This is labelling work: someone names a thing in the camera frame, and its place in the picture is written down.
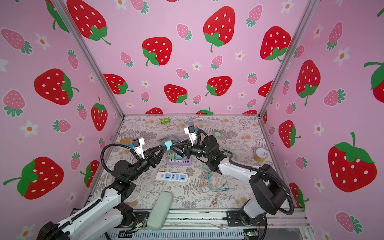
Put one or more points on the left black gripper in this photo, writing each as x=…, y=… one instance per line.
x=151, y=160

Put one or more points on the small clear packet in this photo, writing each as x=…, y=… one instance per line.
x=195, y=119

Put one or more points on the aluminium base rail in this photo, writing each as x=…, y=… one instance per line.
x=208, y=224

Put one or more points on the pale green oblong case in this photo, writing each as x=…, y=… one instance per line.
x=160, y=211

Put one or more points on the yellow tape roll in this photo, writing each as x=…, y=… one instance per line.
x=260, y=155

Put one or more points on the green snack packet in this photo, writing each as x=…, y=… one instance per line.
x=165, y=120

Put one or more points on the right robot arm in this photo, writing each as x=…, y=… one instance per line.
x=271, y=194

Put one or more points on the purple power strip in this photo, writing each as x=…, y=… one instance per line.
x=179, y=162

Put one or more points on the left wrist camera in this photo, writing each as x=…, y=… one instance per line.
x=137, y=146

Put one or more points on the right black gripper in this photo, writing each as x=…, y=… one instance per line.
x=179, y=145

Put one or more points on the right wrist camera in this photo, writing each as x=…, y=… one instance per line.
x=191, y=131

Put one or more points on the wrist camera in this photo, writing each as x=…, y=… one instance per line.
x=137, y=146
x=191, y=131

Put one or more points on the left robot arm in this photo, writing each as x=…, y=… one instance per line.
x=99, y=198

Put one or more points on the white blue power strip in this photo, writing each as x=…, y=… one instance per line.
x=172, y=177

